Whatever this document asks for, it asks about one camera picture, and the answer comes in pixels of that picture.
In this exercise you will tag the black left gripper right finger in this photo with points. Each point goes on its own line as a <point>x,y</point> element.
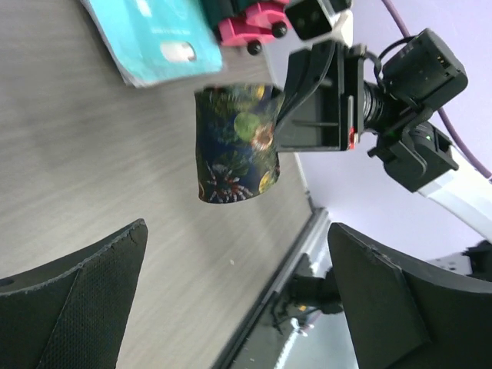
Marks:
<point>406,313</point>

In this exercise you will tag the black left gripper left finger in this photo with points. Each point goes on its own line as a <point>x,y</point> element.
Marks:
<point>72,312</point>

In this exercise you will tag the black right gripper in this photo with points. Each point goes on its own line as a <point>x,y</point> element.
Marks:
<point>323,98</point>

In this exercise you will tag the dark floral patterned tie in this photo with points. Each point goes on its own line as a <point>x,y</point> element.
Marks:
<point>236,155</point>

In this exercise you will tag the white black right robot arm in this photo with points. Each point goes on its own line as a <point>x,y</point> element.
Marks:
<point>403,86</point>

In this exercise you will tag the black pink drawer organizer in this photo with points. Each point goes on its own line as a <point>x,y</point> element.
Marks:
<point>248,24</point>

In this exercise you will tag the teal booklet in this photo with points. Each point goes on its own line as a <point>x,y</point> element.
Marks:
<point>156,41</point>

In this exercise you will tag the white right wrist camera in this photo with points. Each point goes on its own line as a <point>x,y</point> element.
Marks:
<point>319,20</point>

